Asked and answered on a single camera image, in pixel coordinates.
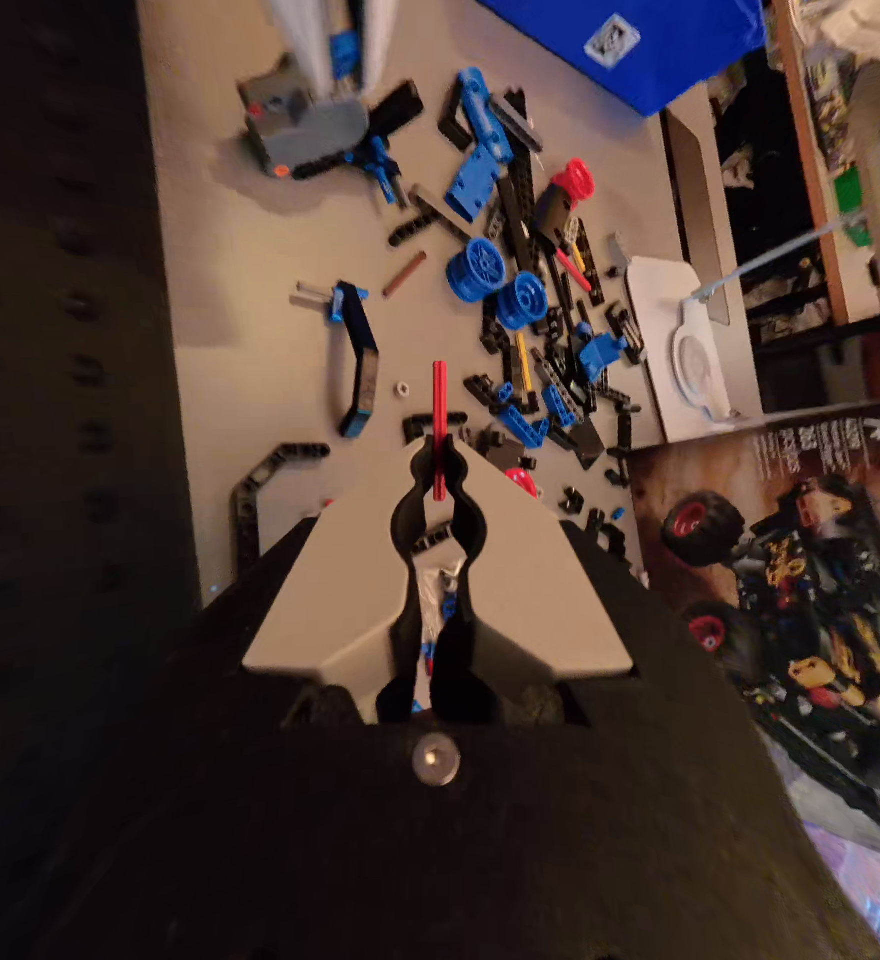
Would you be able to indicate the black straight toy beam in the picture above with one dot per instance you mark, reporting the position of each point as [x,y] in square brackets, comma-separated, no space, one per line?
[432,538]

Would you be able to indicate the blue toy wheel rim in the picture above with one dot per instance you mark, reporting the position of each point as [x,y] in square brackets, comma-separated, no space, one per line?
[521,300]
[476,270]

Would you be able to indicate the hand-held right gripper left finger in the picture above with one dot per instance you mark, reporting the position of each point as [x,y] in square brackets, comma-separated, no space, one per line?
[320,600]

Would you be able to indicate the black toy truck box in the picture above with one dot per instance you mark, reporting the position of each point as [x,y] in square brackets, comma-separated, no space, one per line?
[785,600]

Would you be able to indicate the grey desk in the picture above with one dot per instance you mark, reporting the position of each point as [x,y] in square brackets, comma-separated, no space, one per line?
[259,247]

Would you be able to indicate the blue plastic bin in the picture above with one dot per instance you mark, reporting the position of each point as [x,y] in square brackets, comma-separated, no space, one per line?
[680,60]

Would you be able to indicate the black toy frame piece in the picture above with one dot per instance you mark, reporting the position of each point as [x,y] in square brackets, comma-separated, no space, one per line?
[624,330]

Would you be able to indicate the grey toy beam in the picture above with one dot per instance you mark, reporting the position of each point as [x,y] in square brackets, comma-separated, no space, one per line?
[440,214]

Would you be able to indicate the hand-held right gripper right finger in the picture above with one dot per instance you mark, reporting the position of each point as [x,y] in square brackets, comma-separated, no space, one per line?
[552,600]

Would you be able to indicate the pile of black toy beams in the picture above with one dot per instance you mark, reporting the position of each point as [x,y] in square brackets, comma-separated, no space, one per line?
[522,187]

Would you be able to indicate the short black toy beam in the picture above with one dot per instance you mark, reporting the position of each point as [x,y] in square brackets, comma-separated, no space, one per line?
[413,227]

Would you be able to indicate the blue curved toy panel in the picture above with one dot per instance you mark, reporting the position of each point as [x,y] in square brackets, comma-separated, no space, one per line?
[481,112]

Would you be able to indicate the red toy wheel rim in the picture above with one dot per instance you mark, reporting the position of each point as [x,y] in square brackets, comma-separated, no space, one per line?
[524,480]
[576,180]

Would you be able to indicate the black toy block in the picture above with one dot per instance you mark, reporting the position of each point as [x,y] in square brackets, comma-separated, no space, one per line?
[552,214]

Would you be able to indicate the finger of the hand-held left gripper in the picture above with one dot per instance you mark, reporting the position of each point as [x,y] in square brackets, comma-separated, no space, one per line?
[305,37]
[376,30]

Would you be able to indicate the clear bag of toy parts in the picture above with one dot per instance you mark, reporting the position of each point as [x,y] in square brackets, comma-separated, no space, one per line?
[432,592]

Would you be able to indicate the red toy axle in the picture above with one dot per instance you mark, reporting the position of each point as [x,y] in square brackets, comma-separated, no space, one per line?
[440,405]
[573,270]

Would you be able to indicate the blue angled toy beam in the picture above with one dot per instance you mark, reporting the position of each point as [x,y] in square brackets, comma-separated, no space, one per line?
[560,405]
[518,427]

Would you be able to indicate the blue flat toy panel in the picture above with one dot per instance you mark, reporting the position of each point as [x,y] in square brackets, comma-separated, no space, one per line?
[472,184]

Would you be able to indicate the black angled long toy beam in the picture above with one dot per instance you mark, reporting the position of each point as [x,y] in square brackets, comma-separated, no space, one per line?
[248,495]

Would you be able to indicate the brown toy axle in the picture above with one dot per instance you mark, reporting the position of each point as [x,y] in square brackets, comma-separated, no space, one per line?
[404,274]

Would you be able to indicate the grey toy motor assembly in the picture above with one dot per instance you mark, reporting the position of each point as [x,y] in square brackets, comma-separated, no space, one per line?
[312,131]

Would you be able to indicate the yellow toy axle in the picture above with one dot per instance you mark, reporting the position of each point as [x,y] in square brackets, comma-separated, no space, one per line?
[522,364]
[577,255]

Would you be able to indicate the black flat toy tile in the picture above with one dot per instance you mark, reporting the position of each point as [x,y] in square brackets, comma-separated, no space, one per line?
[584,444]

